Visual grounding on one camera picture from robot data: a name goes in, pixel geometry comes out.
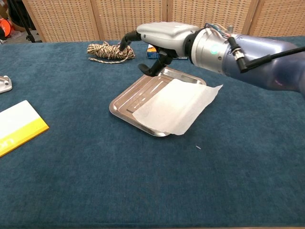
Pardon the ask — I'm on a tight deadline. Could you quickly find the orange plastic lid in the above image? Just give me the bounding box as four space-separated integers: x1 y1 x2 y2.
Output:
0 18 12 40

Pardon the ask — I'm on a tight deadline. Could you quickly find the black arm cable with plug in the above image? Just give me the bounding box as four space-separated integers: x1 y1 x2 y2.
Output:
227 37 305 73

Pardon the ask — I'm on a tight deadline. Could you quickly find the white wall bracket holder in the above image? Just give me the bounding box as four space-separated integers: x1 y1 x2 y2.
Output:
0 75 13 94

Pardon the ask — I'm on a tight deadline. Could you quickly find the white and yellow box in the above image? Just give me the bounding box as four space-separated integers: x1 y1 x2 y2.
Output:
0 100 50 158

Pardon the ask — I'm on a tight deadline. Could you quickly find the wicker folding screen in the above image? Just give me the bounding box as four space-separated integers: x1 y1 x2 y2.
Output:
22 0 305 43

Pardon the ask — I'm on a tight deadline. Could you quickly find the beige braided rope bundle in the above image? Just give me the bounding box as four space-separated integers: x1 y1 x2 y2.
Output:
87 41 136 64

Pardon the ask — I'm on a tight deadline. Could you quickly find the white paper sheet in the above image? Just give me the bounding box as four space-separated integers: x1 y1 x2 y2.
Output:
132 78 224 137

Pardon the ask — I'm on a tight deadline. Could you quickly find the black tripod stand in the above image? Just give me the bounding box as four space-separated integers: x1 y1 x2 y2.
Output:
9 0 43 43

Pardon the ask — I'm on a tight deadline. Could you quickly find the orange and blue box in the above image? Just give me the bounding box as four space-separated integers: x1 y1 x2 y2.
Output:
146 44 160 59

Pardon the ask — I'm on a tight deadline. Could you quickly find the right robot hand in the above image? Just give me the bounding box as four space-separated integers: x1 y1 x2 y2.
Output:
119 21 201 77

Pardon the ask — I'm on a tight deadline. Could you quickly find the blue felt table cloth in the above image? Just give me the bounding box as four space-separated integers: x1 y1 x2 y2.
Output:
0 35 305 227

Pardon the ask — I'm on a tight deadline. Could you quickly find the silver metal tray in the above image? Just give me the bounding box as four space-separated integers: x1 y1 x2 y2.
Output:
109 66 207 137

